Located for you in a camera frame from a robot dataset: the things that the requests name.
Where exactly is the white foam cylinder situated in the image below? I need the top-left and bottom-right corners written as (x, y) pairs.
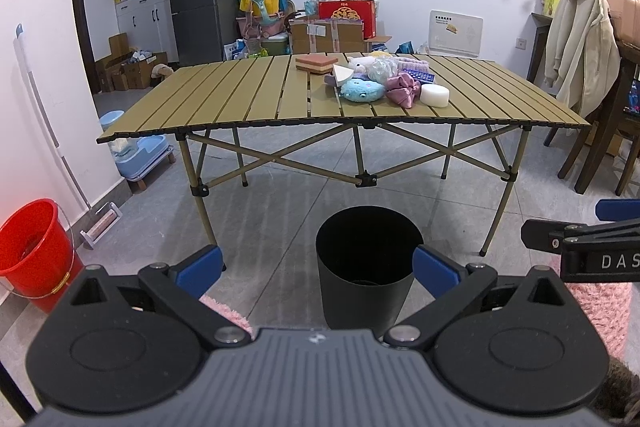
top-left (420, 83), bottom-right (450, 108)

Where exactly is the pink satin bow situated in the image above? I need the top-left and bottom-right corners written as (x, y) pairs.
top-left (385, 72), bottom-right (421, 109)

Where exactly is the blue handkerchief tissue pack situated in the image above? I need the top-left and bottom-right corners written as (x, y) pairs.
top-left (405, 69), bottom-right (435, 84)

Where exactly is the blue plush toy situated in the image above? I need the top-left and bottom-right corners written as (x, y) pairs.
top-left (340, 78), bottom-right (386, 103)

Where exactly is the clear plastic bag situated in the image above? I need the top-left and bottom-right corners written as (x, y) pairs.
top-left (367, 56), bottom-right (399, 84)

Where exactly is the pink fluffy headband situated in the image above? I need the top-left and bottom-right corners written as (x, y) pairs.
top-left (397, 57), bottom-right (430, 72)

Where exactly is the white foam wedge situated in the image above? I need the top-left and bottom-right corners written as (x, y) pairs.
top-left (332, 64), bottom-right (355, 88)

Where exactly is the purple knitted cloth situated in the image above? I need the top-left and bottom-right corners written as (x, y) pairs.
top-left (324, 75), bottom-right (342, 88)

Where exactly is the black round trash bin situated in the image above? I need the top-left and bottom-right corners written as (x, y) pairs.
top-left (314, 206), bottom-right (423, 337)

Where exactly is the pink fluffy slipper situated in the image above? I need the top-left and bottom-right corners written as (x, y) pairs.
top-left (200, 295), bottom-right (254, 337)

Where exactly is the dark wooden chair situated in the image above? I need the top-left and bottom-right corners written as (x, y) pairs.
top-left (558, 39), bottom-right (639, 195)

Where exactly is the white floor squeegee mop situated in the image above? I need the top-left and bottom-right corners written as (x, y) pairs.
top-left (13, 22), bottom-right (125, 251)

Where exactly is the blue pet feeder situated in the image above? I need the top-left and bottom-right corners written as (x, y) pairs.
top-left (107, 135), bottom-right (176, 191)

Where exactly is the beige hooded jacket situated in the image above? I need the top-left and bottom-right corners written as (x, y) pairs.
top-left (544, 0), bottom-right (620, 117)

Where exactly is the tan folding camping table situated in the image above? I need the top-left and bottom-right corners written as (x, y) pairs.
top-left (98, 55), bottom-right (587, 256)

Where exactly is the red plastic bucket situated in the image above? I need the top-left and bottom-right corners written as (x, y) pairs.
top-left (0, 198), bottom-right (84, 313)

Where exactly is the open cardboard box floor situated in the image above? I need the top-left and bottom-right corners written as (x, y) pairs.
top-left (94, 34), bottom-right (174, 92)

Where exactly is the white alpaca plush toy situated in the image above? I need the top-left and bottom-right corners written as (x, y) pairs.
top-left (347, 55), bottom-right (375, 75)

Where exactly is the pink layered sponge block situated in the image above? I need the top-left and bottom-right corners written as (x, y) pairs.
top-left (295, 54), bottom-right (338, 75)

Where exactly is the large cardboard box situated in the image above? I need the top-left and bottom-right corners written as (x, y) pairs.
top-left (290, 18), bottom-right (367, 54)

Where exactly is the red gift box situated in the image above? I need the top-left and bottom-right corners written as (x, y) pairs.
top-left (318, 0), bottom-right (376, 40)

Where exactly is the dark brown door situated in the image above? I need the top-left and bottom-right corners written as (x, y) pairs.
top-left (72, 0), bottom-right (100, 94)

